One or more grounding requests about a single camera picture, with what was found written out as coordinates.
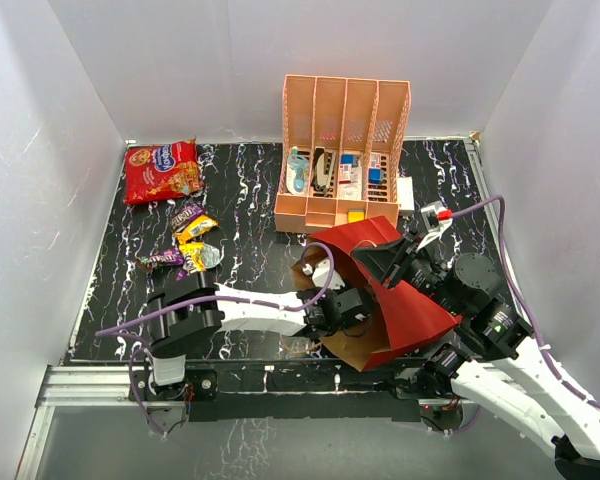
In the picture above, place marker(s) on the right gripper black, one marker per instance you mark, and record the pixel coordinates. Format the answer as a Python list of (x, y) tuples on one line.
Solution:
[(387, 263)]

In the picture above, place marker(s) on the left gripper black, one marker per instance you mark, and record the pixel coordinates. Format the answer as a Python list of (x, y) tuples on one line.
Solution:
[(338, 292)]

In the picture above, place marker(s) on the red paper bag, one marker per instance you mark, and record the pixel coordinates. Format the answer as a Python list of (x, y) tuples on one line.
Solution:
[(404, 320)]

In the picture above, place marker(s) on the silver foil snack packet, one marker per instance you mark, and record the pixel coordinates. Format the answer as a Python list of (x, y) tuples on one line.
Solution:
[(210, 256)]

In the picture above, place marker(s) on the yellow snack packet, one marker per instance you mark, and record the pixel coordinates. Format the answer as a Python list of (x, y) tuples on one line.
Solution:
[(192, 254), (195, 228)]

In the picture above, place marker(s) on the purple brown candy packet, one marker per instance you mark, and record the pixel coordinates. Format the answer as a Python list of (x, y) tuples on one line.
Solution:
[(185, 216)]

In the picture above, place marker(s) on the red cookie snack bag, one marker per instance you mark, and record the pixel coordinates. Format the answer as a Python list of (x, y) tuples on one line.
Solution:
[(161, 172)]

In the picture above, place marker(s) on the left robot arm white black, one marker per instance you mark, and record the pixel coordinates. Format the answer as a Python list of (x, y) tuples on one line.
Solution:
[(187, 314)]

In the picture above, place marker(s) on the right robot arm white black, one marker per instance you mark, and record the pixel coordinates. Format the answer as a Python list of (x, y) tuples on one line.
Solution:
[(501, 368)]

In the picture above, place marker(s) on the yellow sticky notes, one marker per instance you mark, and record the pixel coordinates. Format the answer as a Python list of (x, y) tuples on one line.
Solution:
[(355, 215)]

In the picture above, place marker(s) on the white box beside organizer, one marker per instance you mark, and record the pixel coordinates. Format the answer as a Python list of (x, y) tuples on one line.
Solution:
[(405, 196)]

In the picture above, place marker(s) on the blue eraser block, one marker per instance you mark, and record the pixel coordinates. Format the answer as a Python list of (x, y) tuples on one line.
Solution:
[(375, 176)]

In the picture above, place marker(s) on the white red card box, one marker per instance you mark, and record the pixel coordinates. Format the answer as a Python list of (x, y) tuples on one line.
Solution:
[(350, 169)]

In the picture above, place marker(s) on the black stapler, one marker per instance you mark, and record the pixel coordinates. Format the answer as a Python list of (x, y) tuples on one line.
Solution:
[(323, 170)]

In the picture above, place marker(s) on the blue tape dispenser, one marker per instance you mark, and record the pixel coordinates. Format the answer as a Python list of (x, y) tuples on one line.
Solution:
[(297, 172)]

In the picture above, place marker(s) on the pink desk organizer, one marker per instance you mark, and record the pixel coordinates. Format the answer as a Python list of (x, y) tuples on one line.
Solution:
[(345, 115)]

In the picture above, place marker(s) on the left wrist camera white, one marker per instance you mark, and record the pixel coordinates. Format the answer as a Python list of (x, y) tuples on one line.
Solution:
[(322, 274)]

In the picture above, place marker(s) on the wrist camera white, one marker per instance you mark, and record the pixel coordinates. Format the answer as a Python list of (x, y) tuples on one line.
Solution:
[(322, 274), (437, 218)]

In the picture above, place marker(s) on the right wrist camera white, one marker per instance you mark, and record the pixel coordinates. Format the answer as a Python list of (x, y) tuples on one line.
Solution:
[(437, 218)]

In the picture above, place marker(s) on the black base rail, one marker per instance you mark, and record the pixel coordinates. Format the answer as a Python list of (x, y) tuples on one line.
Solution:
[(304, 389)]

